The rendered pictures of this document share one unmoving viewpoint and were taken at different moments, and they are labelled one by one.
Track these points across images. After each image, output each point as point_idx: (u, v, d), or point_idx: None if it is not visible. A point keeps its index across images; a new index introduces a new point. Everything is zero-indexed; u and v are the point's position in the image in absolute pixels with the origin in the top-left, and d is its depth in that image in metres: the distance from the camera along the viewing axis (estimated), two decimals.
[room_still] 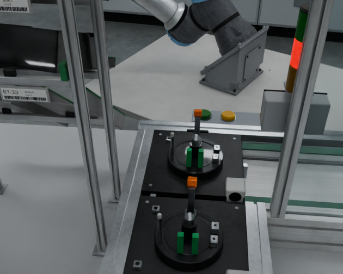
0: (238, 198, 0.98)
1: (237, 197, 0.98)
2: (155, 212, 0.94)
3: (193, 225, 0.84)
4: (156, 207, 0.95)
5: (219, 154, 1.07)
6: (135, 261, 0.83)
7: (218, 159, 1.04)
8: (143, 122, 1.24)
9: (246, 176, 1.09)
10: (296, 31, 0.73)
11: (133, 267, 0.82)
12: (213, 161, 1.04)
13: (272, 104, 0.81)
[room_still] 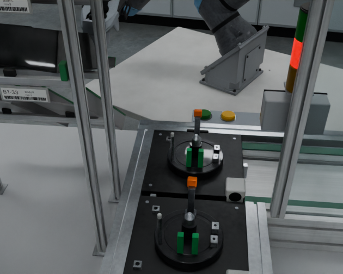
0: (238, 198, 0.98)
1: (237, 197, 0.98)
2: (155, 212, 0.94)
3: (193, 225, 0.84)
4: (156, 207, 0.95)
5: (219, 154, 1.07)
6: (135, 261, 0.83)
7: (218, 159, 1.04)
8: (143, 122, 1.24)
9: (246, 176, 1.09)
10: (296, 31, 0.73)
11: (133, 267, 0.82)
12: (213, 161, 1.04)
13: (272, 104, 0.81)
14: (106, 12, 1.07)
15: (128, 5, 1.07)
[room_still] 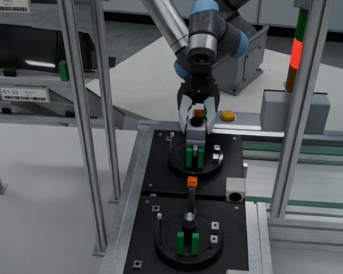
0: (238, 198, 0.98)
1: (237, 197, 0.98)
2: (155, 212, 0.94)
3: (193, 225, 0.84)
4: (156, 207, 0.95)
5: (219, 154, 1.07)
6: (135, 261, 0.83)
7: (218, 159, 1.04)
8: (143, 122, 1.24)
9: (246, 176, 1.09)
10: (296, 31, 0.73)
11: (133, 267, 0.82)
12: (213, 161, 1.04)
13: (272, 104, 0.81)
14: (193, 101, 1.10)
15: None
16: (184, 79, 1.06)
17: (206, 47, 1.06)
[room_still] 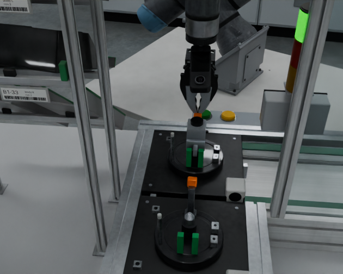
0: (238, 198, 0.98)
1: (237, 197, 0.98)
2: (155, 212, 0.94)
3: (193, 225, 0.84)
4: (156, 207, 0.95)
5: (219, 154, 1.07)
6: (135, 261, 0.83)
7: (218, 159, 1.04)
8: (143, 122, 1.24)
9: (246, 176, 1.09)
10: (296, 31, 0.73)
11: (133, 267, 0.82)
12: (213, 161, 1.04)
13: (272, 104, 0.81)
14: None
15: None
16: (184, 66, 1.00)
17: (205, 37, 0.94)
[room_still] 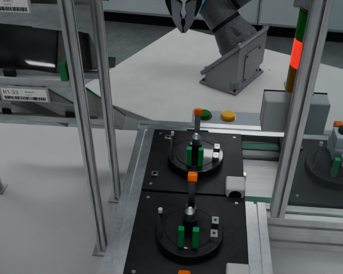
0: None
1: None
2: (167, 139, 1.15)
3: (198, 143, 1.05)
4: (168, 136, 1.15)
5: None
6: (153, 171, 1.04)
7: None
8: (143, 122, 1.24)
9: None
10: (296, 31, 0.73)
11: (151, 175, 1.03)
12: None
13: (272, 104, 0.81)
14: None
15: None
16: None
17: None
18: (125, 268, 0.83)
